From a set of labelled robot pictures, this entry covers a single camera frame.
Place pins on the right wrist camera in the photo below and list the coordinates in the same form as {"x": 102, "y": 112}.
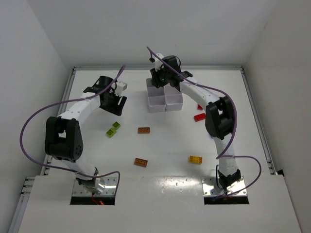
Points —
{"x": 154, "y": 59}

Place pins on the long red lego brick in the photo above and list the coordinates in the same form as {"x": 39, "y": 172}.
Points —
{"x": 199, "y": 117}

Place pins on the right white compartment tray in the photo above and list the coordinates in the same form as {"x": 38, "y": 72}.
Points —
{"x": 173, "y": 99}

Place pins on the yellow lego brick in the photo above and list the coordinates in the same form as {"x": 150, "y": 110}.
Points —
{"x": 195, "y": 159}

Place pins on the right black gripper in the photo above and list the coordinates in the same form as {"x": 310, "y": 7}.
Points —
{"x": 160, "y": 81}

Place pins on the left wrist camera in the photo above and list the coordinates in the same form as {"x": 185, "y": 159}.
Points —
{"x": 120, "y": 88}

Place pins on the lime green lego brick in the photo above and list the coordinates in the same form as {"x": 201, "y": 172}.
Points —
{"x": 116, "y": 125}

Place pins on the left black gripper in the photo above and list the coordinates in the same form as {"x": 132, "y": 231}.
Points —
{"x": 112, "y": 104}

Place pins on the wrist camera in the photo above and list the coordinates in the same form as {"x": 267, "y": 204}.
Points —
{"x": 120, "y": 88}
{"x": 154, "y": 59}

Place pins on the white compartment tray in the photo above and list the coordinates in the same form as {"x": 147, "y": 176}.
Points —
{"x": 173, "y": 99}
{"x": 156, "y": 98}

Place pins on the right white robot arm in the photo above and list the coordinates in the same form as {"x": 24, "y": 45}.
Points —
{"x": 220, "y": 113}

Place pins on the brown lego plate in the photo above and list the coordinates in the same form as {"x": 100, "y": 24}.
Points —
{"x": 143, "y": 130}
{"x": 140, "y": 162}

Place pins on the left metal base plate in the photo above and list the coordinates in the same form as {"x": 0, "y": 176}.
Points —
{"x": 100, "y": 187}

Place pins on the left white compartment tray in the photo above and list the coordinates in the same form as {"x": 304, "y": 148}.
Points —
{"x": 156, "y": 98}

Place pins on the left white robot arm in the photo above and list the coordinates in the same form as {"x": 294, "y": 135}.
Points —
{"x": 63, "y": 140}

